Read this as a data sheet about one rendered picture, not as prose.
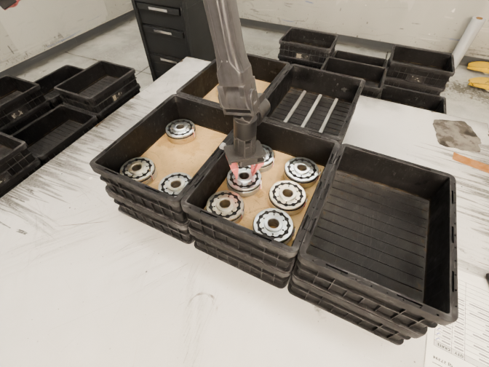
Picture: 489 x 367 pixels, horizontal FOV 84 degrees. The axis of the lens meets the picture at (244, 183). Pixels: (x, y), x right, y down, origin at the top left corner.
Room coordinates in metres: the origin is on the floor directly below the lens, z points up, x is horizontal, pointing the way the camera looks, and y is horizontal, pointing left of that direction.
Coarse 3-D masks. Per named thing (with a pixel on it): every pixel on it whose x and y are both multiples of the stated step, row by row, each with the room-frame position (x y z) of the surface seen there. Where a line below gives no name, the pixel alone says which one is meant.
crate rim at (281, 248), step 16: (288, 128) 0.67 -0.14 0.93; (336, 144) 0.60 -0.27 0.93; (192, 192) 0.42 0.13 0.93; (320, 192) 0.42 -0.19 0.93; (192, 208) 0.37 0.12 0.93; (224, 224) 0.33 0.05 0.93; (304, 224) 0.33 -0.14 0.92; (256, 240) 0.29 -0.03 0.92; (272, 240) 0.29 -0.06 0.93; (288, 256) 0.26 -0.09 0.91
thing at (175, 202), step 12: (180, 96) 0.85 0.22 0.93; (156, 108) 0.78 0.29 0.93; (216, 108) 0.78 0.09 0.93; (144, 120) 0.71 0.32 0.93; (132, 132) 0.66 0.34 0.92; (96, 156) 0.55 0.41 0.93; (96, 168) 0.50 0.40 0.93; (204, 168) 0.50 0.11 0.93; (120, 180) 0.46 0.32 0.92; (132, 180) 0.46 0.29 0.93; (192, 180) 0.46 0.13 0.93; (144, 192) 0.43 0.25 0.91; (156, 192) 0.42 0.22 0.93; (180, 192) 0.42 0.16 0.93; (168, 204) 0.40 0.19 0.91; (180, 204) 0.40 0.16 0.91
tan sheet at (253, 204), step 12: (276, 156) 0.65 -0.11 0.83; (288, 156) 0.65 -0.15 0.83; (276, 168) 0.60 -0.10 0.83; (264, 180) 0.55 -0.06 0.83; (276, 180) 0.55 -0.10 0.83; (264, 192) 0.50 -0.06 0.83; (312, 192) 0.50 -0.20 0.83; (252, 204) 0.46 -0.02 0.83; (264, 204) 0.46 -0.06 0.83; (252, 216) 0.41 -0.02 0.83; (300, 216) 0.41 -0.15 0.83; (252, 228) 0.38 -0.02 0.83
